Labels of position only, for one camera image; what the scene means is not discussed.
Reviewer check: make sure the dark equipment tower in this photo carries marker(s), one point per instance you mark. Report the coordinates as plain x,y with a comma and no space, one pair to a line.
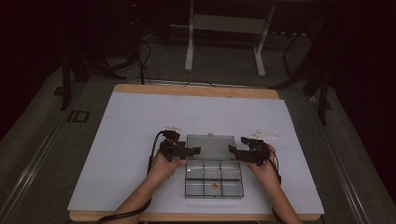
132,28

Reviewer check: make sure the white table mat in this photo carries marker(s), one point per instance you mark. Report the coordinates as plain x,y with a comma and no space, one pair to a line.
130,130

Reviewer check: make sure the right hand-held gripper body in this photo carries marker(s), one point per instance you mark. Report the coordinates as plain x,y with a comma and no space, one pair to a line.
258,154

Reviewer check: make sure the black floor bracket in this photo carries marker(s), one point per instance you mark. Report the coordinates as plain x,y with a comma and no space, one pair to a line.
78,116

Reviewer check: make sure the person's right hand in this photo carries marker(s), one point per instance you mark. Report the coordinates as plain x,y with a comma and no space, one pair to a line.
268,172

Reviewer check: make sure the small red ornament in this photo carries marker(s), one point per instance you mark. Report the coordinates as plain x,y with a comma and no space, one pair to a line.
215,186

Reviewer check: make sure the person's left hand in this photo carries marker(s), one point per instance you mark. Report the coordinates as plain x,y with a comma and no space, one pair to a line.
163,169

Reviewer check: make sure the white metal desk frame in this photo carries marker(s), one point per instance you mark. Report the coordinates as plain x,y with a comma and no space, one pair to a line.
227,23

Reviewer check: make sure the clear plastic compartment box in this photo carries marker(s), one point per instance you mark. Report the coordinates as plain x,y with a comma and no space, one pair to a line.
205,179

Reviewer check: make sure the black metal stand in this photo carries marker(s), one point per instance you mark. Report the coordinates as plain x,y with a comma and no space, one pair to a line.
322,93
66,84

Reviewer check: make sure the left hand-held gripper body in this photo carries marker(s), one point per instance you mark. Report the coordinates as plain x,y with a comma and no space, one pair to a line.
170,149

